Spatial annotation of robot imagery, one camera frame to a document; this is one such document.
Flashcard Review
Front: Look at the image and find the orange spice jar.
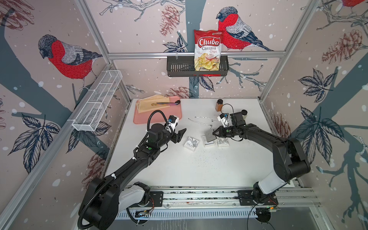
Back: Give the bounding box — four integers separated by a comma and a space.
215, 99, 223, 112

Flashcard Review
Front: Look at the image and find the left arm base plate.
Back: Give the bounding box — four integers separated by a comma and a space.
125, 191, 164, 208

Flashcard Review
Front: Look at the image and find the beige cloth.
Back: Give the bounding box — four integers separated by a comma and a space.
136, 94, 170, 113

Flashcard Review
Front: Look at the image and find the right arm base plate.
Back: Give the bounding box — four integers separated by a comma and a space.
235, 190, 278, 206

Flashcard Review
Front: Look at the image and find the pink tray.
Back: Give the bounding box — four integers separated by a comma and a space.
133, 96, 182, 125

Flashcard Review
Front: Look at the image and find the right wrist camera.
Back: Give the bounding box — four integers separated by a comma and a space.
218, 113, 229, 127

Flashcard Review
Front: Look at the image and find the iridescent black spoon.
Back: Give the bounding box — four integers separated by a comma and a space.
151, 100, 181, 106

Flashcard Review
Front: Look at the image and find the white mesh shelf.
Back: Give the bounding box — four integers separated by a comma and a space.
72, 70, 122, 132

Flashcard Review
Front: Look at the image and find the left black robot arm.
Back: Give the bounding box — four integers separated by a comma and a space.
77, 115, 186, 230

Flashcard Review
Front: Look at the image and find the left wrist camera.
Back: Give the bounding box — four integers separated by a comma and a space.
167, 115, 179, 132

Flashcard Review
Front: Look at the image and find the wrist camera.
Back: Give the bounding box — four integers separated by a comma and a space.
218, 113, 229, 127
167, 115, 179, 132

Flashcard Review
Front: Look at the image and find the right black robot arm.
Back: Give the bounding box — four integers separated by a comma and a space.
212, 110, 311, 203

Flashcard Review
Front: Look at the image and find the Chuba cassava chips bag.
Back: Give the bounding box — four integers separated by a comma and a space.
194, 30, 223, 70

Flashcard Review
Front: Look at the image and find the black wire basket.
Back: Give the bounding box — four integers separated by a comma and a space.
166, 56, 229, 77

